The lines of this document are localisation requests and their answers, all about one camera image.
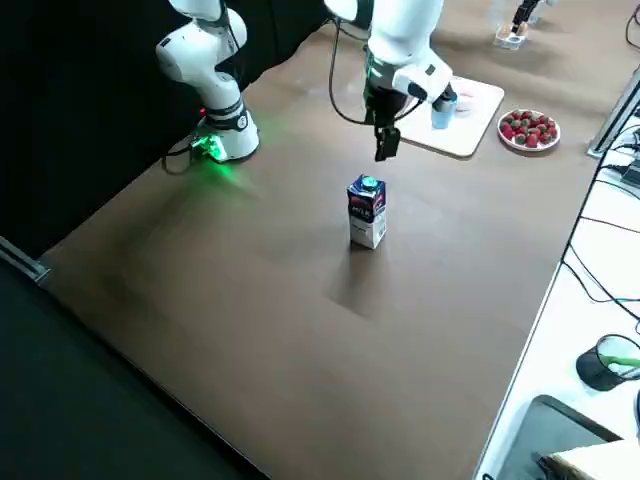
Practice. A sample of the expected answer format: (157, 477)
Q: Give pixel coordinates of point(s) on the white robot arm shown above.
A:
(400, 40)

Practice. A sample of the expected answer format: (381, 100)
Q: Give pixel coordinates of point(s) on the aluminium frame post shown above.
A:
(612, 115)
(30, 265)

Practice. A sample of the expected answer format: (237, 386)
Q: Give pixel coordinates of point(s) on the black mesh pen cup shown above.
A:
(597, 370)

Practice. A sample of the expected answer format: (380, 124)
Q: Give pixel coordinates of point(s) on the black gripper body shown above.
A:
(385, 102)
(529, 6)

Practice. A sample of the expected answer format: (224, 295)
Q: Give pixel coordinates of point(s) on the grey desk tray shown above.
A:
(545, 430)

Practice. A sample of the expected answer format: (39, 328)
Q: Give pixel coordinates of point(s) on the white plate of strawberries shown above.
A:
(529, 148)

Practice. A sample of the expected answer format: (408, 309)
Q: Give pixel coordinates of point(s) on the cardboard box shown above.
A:
(600, 462)

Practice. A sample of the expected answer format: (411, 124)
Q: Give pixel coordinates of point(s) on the blue white milk carton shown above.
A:
(367, 215)

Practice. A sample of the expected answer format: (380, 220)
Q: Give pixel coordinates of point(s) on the white rectangular tray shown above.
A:
(470, 135)

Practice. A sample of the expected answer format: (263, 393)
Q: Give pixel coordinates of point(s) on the blue cup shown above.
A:
(440, 120)

